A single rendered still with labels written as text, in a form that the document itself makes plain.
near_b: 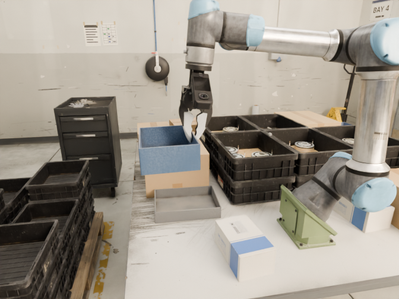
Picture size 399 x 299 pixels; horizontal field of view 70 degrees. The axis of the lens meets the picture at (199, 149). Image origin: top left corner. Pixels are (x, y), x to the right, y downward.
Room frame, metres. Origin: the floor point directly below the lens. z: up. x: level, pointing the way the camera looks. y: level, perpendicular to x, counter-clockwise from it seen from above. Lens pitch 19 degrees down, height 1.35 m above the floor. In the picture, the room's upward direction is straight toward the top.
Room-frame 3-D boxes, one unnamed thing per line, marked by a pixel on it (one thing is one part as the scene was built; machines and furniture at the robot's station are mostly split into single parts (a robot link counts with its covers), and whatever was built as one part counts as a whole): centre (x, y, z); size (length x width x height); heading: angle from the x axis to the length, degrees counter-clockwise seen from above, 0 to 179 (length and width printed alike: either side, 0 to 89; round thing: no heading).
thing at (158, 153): (0.74, 0.09, 1.10); 0.20 x 0.15 x 0.07; 11
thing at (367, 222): (1.02, -0.65, 0.75); 0.20 x 0.12 x 0.09; 16
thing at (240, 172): (1.31, -0.25, 0.87); 0.40 x 0.30 x 0.11; 12
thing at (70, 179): (1.73, 0.93, 0.37); 0.40 x 0.30 x 0.45; 11
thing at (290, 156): (1.31, -0.25, 0.92); 0.40 x 0.30 x 0.02; 12
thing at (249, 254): (0.78, -0.14, 0.75); 0.20 x 0.12 x 0.09; 18
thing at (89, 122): (2.67, 1.05, 0.45); 0.60 x 0.45 x 0.90; 11
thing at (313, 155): (1.37, -0.54, 0.92); 0.40 x 0.30 x 0.02; 12
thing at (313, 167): (1.37, -0.54, 0.87); 0.40 x 0.30 x 0.11; 12
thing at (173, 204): (1.09, 0.06, 0.73); 0.27 x 0.20 x 0.05; 98
